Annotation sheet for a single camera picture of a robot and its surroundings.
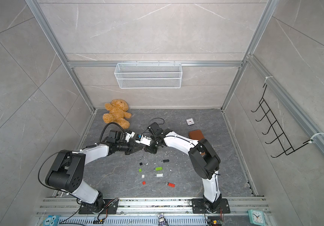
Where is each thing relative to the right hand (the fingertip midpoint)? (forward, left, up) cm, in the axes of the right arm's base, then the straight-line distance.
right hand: (147, 147), depth 89 cm
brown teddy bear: (+30, +25, +1) cm, 39 cm away
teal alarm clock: (-38, -57, -5) cm, 68 cm away
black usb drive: (-6, -12, -7) cm, 15 cm away
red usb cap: (-20, +2, -7) cm, 21 cm away
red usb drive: (-21, -15, -8) cm, 27 cm away
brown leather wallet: (+15, -35, -8) cm, 39 cm away
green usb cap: (-12, +4, -6) cm, 15 cm away
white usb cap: (-16, +3, -7) cm, 18 cm away
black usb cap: (-8, +5, -7) cm, 12 cm away
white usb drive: (-16, -8, -7) cm, 19 cm away
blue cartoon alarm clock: (-37, +46, -5) cm, 60 cm away
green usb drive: (-11, -7, -8) cm, 16 cm away
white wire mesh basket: (+46, 0, +23) cm, 52 cm away
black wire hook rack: (-11, -65, +23) cm, 70 cm away
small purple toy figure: (-39, -9, -4) cm, 40 cm away
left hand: (-1, +1, +2) cm, 3 cm away
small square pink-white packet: (+25, -32, -6) cm, 41 cm away
